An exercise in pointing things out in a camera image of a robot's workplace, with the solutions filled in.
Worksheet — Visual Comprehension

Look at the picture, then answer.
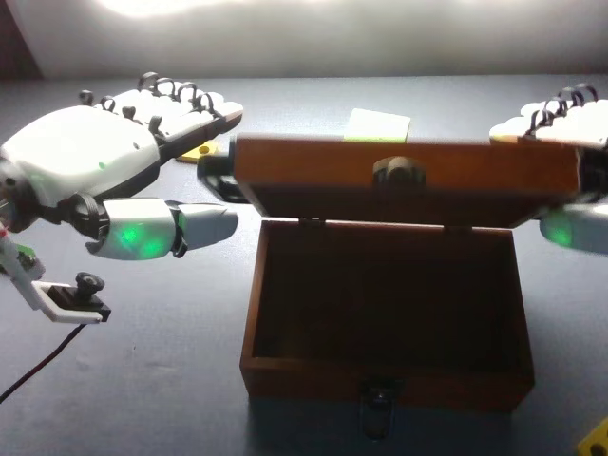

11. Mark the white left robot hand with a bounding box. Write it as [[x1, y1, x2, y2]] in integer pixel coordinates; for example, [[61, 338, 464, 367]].
[[0, 70, 246, 263]]

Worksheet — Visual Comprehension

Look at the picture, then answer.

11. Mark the wooden box lid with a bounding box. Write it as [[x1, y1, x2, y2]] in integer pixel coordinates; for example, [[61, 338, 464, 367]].
[[227, 134, 583, 230]]

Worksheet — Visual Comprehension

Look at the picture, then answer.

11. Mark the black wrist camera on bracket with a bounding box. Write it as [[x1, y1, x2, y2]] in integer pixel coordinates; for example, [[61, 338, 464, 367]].
[[0, 232, 113, 327]]

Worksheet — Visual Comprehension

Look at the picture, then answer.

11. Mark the black camera cable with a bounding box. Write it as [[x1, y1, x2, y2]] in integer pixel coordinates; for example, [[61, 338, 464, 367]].
[[0, 324, 83, 404]]

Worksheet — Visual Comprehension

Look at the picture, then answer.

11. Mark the grey table cloth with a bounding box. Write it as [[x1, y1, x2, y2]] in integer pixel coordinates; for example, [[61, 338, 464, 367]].
[[0, 75, 608, 456]]

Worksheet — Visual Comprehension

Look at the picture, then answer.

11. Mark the yellow block with hole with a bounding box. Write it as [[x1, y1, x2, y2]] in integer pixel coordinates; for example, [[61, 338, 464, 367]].
[[175, 142, 218, 165], [576, 416, 608, 456]]

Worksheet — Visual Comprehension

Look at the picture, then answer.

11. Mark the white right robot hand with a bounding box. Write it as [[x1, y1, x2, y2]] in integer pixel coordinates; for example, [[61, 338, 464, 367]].
[[488, 83, 608, 260]]

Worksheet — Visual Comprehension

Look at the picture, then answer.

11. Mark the pale green flat block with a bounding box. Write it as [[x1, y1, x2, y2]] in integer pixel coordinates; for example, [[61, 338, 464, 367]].
[[342, 107, 413, 144]]

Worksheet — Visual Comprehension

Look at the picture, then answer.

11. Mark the wooden box base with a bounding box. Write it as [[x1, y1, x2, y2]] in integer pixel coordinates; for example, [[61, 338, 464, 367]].
[[239, 218, 537, 441]]

